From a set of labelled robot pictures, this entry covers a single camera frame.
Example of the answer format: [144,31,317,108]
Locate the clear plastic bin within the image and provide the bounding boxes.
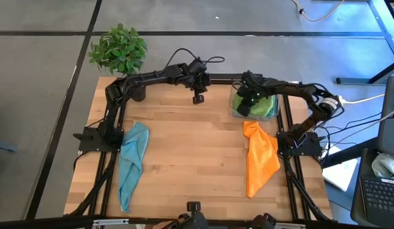
[227,79,280,121]

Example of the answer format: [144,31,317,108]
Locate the light blue microfiber towel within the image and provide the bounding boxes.
[118,121,150,213]

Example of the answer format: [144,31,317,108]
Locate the black flat floor bar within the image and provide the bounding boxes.
[209,73,245,80]

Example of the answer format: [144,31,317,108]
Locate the crumpled pale plastic bag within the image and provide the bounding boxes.
[370,152,394,181]

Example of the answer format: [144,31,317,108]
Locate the black desk frame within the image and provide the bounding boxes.
[335,0,394,85]

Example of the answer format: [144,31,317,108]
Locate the white power cable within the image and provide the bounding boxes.
[342,94,386,105]

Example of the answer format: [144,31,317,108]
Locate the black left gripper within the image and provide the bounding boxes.
[180,71,213,106]

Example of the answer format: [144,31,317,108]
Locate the black aluminium table frame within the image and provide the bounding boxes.
[63,77,336,229]

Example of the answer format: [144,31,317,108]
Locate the green microfiber towel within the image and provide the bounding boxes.
[232,92,277,118]

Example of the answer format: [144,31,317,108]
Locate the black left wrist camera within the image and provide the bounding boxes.
[187,59,208,76]

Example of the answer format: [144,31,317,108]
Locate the orange microfiber towel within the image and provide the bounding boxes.
[243,120,281,199]

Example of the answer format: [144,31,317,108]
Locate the yellow floor cable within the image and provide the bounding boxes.
[290,0,346,23]

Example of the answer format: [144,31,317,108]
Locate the black laptop computer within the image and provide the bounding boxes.
[351,75,394,228]

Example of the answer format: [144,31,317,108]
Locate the silver metal bracket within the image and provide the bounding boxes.
[92,218,130,227]
[275,221,307,229]

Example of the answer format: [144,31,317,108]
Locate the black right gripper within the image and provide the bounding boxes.
[236,72,271,118]

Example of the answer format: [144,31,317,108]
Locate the black left wrist camera cable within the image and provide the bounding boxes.
[164,47,225,76]

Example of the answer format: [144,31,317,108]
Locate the green plant in black pot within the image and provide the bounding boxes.
[87,22,149,102]

